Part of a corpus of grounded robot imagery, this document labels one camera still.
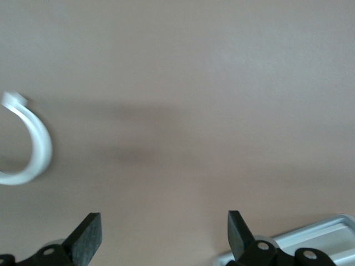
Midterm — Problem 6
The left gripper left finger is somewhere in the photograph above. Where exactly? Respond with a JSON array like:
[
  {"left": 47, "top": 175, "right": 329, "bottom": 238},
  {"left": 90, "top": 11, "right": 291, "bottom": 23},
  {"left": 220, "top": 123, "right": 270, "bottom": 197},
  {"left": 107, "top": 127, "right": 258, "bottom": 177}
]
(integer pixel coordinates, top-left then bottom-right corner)
[{"left": 0, "top": 212, "right": 103, "bottom": 266}]

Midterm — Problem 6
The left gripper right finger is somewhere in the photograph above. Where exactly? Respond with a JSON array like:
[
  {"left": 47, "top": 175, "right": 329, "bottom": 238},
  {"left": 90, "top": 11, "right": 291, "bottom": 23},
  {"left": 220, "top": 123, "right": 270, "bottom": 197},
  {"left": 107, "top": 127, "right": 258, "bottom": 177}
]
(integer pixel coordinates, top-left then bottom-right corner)
[{"left": 226, "top": 210, "right": 336, "bottom": 266}]

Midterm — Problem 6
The white plastic drawer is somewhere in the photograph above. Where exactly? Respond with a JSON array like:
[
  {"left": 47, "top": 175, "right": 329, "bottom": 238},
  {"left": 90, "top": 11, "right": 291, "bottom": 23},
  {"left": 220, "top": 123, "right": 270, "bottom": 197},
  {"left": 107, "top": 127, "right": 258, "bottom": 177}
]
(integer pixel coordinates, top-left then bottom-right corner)
[{"left": 212, "top": 213, "right": 355, "bottom": 266}]

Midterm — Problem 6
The white curved plastic bracket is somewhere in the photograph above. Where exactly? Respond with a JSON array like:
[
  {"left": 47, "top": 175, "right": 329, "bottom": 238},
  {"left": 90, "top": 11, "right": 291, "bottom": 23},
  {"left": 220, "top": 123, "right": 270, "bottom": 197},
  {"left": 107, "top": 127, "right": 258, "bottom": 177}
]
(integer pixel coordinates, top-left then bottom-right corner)
[{"left": 0, "top": 91, "right": 53, "bottom": 186}]

